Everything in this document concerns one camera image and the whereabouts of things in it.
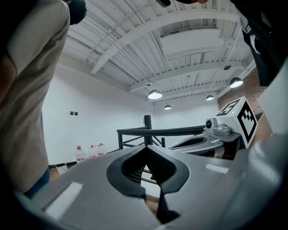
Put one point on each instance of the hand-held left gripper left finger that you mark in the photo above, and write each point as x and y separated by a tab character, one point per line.
94	179

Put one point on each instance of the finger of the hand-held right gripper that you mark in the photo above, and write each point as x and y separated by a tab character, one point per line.
185	140
202	148

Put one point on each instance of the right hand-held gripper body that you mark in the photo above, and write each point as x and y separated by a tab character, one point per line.
245	121

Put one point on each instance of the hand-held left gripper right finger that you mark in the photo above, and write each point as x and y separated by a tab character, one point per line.
202	186

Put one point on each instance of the person's right forearm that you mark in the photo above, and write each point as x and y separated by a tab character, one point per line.
264	130

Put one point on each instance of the red label water bottle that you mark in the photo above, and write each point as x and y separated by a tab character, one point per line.
101	149
81	155
92	152

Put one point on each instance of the black metal railing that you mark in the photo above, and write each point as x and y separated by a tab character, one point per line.
157	132

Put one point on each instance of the lit dome pendant lamp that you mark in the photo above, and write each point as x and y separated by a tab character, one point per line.
167	107
236	82
154	94
209	97

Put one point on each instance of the unlit dark pendant lamp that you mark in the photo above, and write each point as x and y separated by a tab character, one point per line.
227	67

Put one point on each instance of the person's black shirt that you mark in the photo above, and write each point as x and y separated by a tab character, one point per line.
267	33

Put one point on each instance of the dark wall switches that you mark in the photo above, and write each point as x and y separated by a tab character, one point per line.
74	113

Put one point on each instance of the black head camera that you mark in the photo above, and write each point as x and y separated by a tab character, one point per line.
163	2

